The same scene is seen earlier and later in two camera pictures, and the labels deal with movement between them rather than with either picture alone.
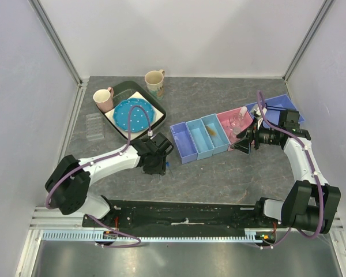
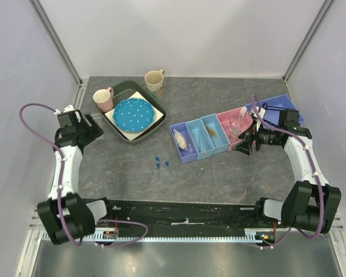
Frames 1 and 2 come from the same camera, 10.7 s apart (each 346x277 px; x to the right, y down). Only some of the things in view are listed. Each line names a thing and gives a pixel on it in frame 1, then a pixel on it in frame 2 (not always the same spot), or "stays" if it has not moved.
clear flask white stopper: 243,111 stays
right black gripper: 243,145 stays
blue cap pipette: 168,168 stays
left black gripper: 160,169 to 94,131
